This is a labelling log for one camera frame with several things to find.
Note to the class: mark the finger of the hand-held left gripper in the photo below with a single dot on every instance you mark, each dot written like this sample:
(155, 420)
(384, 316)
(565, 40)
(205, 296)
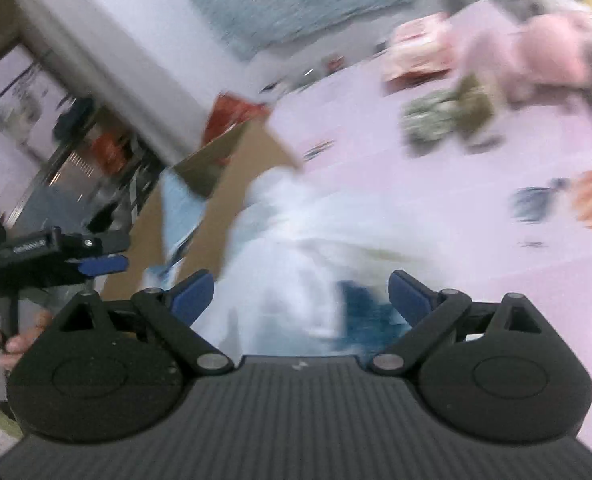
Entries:
(75, 247)
(105, 265)

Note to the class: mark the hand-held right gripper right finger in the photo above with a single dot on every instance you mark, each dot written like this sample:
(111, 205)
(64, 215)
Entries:
(411, 295)

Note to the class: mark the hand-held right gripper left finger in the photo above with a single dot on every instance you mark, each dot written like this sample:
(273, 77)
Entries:
(193, 295)

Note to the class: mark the light blue checkered towel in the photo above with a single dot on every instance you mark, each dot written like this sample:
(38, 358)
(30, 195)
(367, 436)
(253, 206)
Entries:
(180, 215)

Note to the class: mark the large white plastic bag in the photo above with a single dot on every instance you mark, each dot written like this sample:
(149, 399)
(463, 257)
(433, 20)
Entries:
(296, 250)

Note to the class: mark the brown cardboard box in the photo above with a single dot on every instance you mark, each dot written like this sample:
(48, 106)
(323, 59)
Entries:
(246, 170)

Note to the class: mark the pink plush toy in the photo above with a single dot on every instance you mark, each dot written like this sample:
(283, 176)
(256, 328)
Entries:
(541, 55)

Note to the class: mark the person's left hand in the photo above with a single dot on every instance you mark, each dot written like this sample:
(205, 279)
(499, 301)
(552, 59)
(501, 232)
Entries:
(20, 342)

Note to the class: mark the blue printed package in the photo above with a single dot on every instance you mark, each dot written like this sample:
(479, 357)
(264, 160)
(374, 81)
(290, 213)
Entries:
(373, 310)

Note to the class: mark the folded metal wheelchair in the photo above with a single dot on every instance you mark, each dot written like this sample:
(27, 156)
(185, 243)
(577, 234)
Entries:
(135, 185)

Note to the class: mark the metal clothes rack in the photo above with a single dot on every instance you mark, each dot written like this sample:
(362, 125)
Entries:
(30, 160)

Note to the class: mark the small red plastic bag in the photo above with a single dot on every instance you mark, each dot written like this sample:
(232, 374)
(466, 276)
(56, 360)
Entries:
(108, 150)

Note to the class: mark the pink printed bed sheet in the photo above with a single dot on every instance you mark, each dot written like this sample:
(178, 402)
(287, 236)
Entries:
(476, 200)

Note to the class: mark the dark blue garment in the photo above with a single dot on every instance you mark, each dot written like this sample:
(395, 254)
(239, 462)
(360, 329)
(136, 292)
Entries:
(73, 117)

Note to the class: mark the large red orange plastic bag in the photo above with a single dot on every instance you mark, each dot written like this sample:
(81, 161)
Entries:
(230, 115)

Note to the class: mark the green patterned cloth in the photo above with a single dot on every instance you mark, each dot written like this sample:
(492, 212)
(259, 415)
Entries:
(446, 112)

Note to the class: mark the white curtain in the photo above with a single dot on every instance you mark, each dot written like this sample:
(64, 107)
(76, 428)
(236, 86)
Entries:
(100, 45)

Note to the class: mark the pink wet wipes pack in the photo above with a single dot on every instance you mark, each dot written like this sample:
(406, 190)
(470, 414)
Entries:
(418, 47)

